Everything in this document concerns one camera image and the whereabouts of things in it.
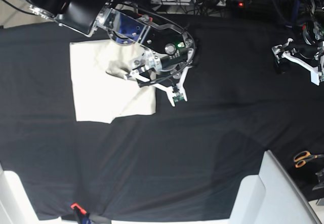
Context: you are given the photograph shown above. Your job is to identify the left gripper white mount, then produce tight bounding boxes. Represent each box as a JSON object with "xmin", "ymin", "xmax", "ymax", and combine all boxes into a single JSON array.
[{"xmin": 271, "ymin": 38, "xmax": 323, "ymax": 85}]

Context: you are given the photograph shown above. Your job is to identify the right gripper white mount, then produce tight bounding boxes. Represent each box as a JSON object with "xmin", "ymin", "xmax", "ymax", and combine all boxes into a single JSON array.
[{"xmin": 124, "ymin": 49, "xmax": 195, "ymax": 107}]

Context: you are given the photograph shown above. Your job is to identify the white T-shirt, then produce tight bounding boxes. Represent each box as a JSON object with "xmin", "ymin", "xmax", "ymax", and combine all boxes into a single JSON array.
[{"xmin": 69, "ymin": 39, "xmax": 156, "ymax": 123}]

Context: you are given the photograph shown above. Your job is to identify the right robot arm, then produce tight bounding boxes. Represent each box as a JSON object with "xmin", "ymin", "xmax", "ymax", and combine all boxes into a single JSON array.
[{"xmin": 25, "ymin": 0, "xmax": 196, "ymax": 105}]

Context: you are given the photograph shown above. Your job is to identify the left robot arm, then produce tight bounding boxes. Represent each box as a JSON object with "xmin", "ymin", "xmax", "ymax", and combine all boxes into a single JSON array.
[{"xmin": 271, "ymin": 0, "xmax": 323, "ymax": 86}]

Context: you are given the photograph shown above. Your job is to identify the black table cloth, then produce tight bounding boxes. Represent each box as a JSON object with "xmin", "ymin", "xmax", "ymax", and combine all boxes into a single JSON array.
[{"xmin": 1, "ymin": 15, "xmax": 323, "ymax": 221}]

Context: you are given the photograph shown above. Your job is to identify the white plastic bin right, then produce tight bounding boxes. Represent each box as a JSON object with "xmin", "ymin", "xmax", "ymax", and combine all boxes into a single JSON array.
[{"xmin": 228, "ymin": 150, "xmax": 321, "ymax": 223}]

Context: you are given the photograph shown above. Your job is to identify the white plastic bin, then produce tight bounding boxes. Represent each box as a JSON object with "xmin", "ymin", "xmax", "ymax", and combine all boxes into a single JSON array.
[
  {"xmin": 1, "ymin": 168, "xmax": 62, "ymax": 223},
  {"xmin": 228, "ymin": 150, "xmax": 321, "ymax": 223}
]

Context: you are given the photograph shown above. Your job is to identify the red black clamp near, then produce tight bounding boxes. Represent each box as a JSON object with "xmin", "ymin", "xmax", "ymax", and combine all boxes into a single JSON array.
[{"xmin": 61, "ymin": 202, "xmax": 111, "ymax": 224}]

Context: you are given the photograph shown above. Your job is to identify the white plastic bin left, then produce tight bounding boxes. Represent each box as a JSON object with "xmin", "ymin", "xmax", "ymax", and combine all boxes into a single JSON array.
[{"xmin": 1, "ymin": 168, "xmax": 62, "ymax": 223}]

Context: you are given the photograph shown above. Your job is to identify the orange handled scissors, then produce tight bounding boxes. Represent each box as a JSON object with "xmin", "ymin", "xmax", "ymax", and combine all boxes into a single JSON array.
[{"xmin": 293, "ymin": 151, "xmax": 323, "ymax": 168}]

